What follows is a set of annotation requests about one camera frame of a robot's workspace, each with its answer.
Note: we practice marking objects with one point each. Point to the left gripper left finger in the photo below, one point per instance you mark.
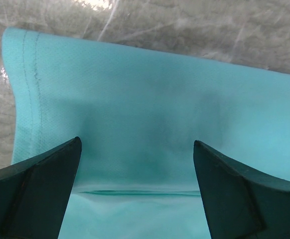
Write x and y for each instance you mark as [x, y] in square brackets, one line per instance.
[34, 193]

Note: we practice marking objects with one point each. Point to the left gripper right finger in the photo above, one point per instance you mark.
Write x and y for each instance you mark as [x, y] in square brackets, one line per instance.
[239, 201]

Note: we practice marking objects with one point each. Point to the teal t shirt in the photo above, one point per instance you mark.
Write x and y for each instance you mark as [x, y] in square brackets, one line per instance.
[138, 113]

